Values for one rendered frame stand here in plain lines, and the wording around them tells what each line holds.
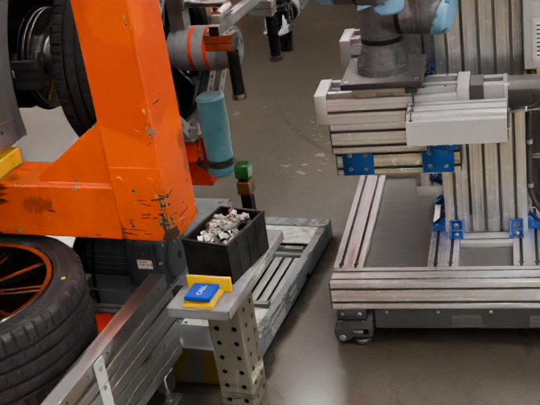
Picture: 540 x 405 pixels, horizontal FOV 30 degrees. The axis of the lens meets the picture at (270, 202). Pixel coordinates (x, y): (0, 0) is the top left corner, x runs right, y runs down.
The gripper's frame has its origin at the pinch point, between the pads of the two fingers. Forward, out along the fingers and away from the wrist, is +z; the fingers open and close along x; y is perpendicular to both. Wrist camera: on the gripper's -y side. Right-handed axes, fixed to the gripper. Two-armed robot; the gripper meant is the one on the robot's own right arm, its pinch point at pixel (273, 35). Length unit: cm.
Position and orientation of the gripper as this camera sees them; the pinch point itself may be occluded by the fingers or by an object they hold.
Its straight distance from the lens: 325.9
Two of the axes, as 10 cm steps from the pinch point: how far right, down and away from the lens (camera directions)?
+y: -1.4, -8.9, -4.3
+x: 9.6, -0.1, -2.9
